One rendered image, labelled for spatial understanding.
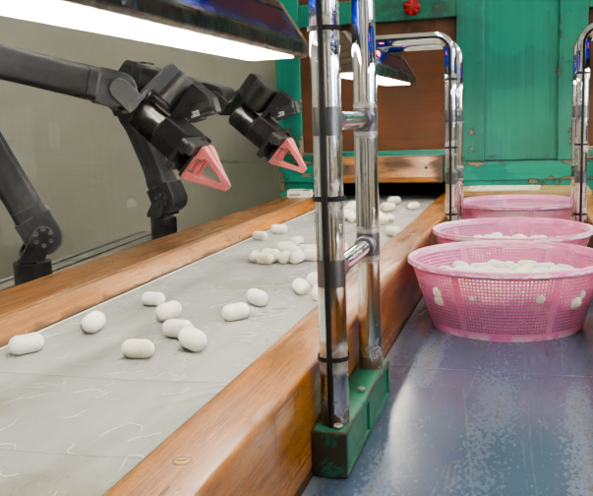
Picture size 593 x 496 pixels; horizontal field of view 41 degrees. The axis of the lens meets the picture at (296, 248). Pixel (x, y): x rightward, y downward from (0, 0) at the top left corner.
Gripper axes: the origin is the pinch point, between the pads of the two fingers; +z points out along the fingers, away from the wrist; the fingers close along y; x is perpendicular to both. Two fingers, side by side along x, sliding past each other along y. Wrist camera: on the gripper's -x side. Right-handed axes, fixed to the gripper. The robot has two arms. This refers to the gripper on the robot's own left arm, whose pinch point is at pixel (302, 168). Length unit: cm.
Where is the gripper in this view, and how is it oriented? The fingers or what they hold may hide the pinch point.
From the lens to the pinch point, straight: 178.2
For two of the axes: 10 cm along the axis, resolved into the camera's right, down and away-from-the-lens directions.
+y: 2.8, -1.6, 9.5
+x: -5.9, 7.5, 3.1
